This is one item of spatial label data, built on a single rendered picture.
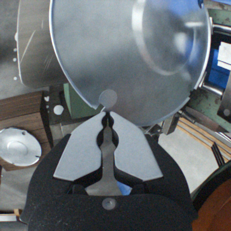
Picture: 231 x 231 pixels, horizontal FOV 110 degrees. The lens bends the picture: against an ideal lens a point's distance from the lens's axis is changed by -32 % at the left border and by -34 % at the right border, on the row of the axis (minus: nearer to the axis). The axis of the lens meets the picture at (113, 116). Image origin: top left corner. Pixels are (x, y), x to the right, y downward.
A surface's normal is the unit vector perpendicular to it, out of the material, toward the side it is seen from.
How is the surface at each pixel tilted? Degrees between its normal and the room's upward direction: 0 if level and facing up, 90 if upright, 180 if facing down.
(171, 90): 0
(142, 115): 0
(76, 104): 0
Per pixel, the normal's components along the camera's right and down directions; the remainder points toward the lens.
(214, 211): 0.07, -0.85
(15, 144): 0.46, 0.48
